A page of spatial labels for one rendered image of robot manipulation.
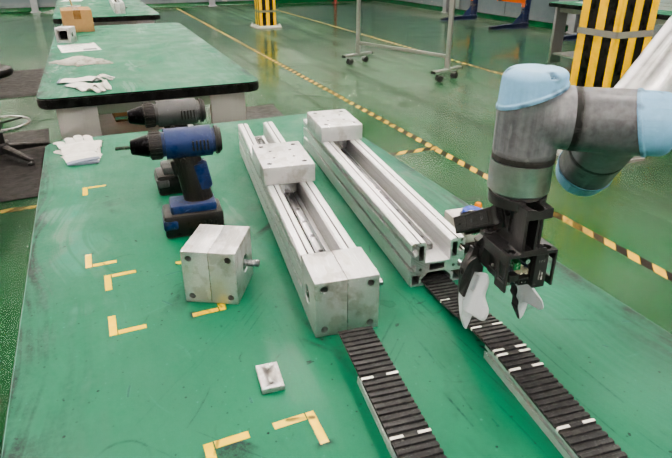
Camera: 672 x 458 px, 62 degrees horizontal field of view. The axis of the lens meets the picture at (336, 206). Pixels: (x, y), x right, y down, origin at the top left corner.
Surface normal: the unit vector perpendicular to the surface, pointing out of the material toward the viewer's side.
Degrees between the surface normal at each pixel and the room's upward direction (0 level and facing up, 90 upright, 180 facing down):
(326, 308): 90
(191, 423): 0
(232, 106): 90
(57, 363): 0
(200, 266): 90
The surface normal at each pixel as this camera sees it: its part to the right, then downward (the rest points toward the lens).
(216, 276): -0.11, 0.41
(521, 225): -0.96, 0.11
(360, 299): 0.28, 0.40
